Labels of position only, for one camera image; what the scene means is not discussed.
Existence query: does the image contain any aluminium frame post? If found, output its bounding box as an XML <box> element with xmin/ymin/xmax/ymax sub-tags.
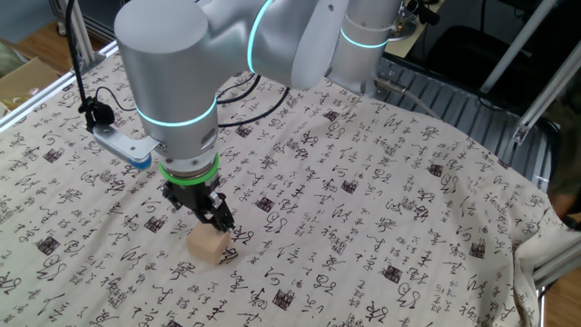
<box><xmin>511</xmin><ymin>43</ymin><xmax>581</xmax><ymax>145</ymax></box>
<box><xmin>58</xmin><ymin>0</ymin><xmax>106</xmax><ymax>76</ymax></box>

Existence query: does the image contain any green flange ring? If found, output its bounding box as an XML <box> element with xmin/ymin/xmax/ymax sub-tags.
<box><xmin>157</xmin><ymin>153</ymin><xmax>221</xmax><ymax>187</ymax></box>

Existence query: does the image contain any beige calligraphy print tablecloth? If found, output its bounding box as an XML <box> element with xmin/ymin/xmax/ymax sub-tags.
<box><xmin>0</xmin><ymin>49</ymin><xmax>581</xmax><ymax>327</ymax></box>

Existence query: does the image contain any pale green bag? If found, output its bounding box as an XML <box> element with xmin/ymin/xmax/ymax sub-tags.
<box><xmin>0</xmin><ymin>40</ymin><xmax>28</xmax><ymax>78</ymax></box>

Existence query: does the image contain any brown cardboard box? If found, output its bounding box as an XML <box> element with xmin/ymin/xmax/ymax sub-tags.
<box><xmin>0</xmin><ymin>56</ymin><xmax>60</xmax><ymax>113</ymax></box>

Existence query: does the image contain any small wooden block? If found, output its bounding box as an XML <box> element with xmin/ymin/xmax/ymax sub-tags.
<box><xmin>185</xmin><ymin>222</ymin><xmax>231</xmax><ymax>266</ymax></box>

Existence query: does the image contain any grey cable with metal connector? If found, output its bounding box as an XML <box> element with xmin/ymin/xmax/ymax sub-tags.
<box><xmin>374</xmin><ymin>75</ymin><xmax>440</xmax><ymax>120</ymax></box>

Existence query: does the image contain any grey diagonal pole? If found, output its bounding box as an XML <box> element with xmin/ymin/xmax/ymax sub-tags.
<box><xmin>479</xmin><ymin>0</ymin><xmax>558</xmax><ymax>95</ymax></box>

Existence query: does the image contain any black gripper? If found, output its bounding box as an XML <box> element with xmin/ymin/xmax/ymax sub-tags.
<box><xmin>160</xmin><ymin>176</ymin><xmax>236</xmax><ymax>233</ymax></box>

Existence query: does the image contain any aluminium table edge rail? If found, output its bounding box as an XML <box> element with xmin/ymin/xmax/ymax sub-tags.
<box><xmin>0</xmin><ymin>40</ymin><xmax>119</xmax><ymax>133</ymax></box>
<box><xmin>531</xmin><ymin>240</ymin><xmax>581</xmax><ymax>327</ymax></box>

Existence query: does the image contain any dark metal cabinet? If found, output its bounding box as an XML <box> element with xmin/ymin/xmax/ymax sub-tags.
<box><xmin>47</xmin><ymin>0</ymin><xmax>133</xmax><ymax>45</ymax></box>

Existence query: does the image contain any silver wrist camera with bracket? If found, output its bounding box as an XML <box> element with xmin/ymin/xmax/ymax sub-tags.
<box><xmin>92</xmin><ymin>124</ymin><xmax>167</xmax><ymax>172</ymax></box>

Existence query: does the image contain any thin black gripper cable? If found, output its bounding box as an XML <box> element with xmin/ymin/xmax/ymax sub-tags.
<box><xmin>94</xmin><ymin>72</ymin><xmax>291</xmax><ymax>129</ymax></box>

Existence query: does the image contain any black office chair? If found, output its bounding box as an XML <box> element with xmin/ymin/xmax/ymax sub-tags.
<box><xmin>424</xmin><ymin>25</ymin><xmax>546</xmax><ymax>114</ymax></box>

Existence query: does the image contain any black cylindrical handle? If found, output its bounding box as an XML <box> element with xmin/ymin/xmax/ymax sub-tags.
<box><xmin>405</xmin><ymin>0</ymin><xmax>441</xmax><ymax>27</ymax></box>

